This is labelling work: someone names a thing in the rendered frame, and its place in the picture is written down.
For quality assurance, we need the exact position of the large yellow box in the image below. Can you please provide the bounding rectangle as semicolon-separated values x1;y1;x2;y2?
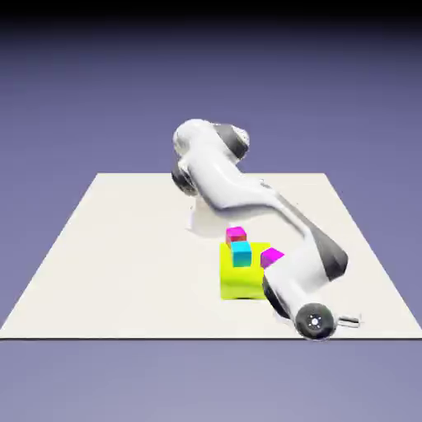
219;241;272;301

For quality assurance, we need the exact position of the small cyan cube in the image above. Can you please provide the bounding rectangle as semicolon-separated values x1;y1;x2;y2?
230;241;253;269

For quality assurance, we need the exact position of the small magenta cube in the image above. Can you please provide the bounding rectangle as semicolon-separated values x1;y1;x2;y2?
226;226;247;246
260;247;285;270

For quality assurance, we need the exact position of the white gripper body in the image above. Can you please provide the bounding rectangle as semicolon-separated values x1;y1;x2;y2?
337;313;363;329

